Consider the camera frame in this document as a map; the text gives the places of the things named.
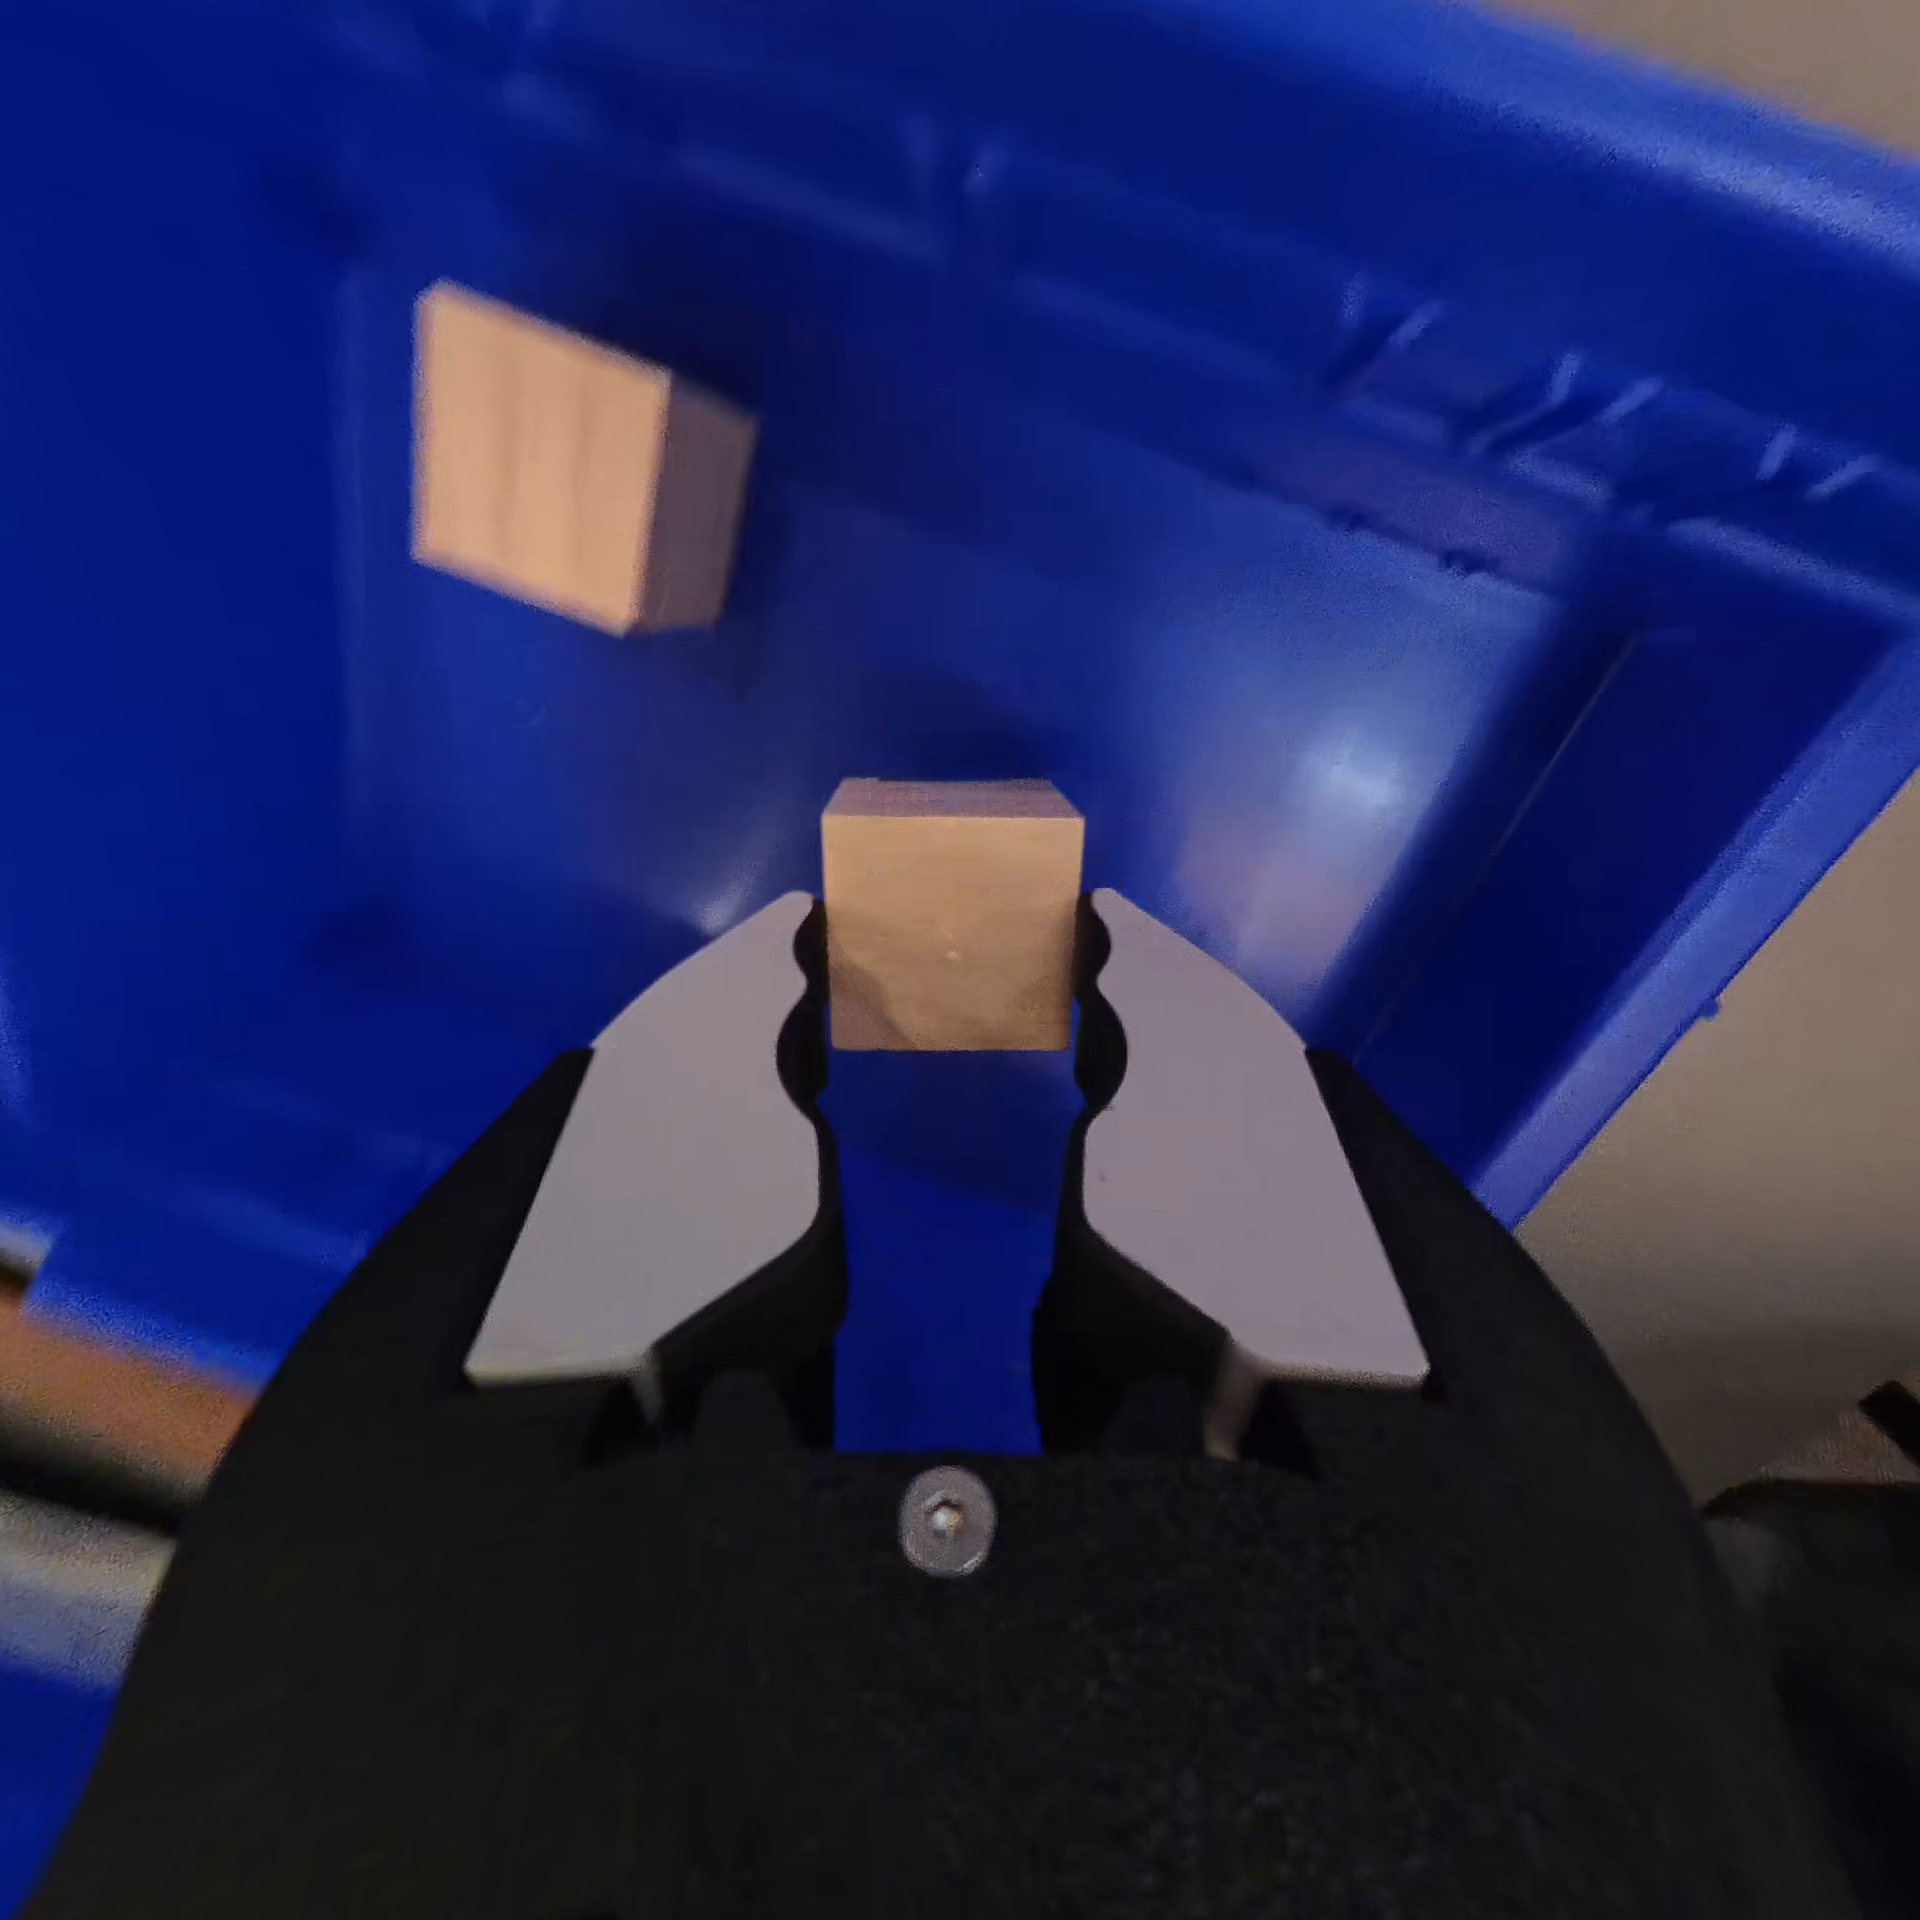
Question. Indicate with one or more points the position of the wooden cube blue stripe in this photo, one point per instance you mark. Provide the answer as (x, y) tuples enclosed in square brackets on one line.
[(951, 931), (546, 450)]

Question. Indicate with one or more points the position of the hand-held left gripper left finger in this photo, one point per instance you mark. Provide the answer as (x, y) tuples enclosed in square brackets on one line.
[(660, 1167)]

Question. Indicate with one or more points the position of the blue plastic bin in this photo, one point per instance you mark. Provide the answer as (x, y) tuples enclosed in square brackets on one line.
[(1197, 671), (51, 1768)]

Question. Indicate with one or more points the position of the grey desk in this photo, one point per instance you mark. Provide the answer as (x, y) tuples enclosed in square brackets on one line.
[(1729, 1124)]

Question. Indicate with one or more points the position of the wooden table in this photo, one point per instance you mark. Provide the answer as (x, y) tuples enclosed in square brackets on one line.
[(103, 1395)]

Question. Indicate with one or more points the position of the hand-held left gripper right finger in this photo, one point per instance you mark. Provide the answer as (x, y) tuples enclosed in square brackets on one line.
[(1228, 1167)]

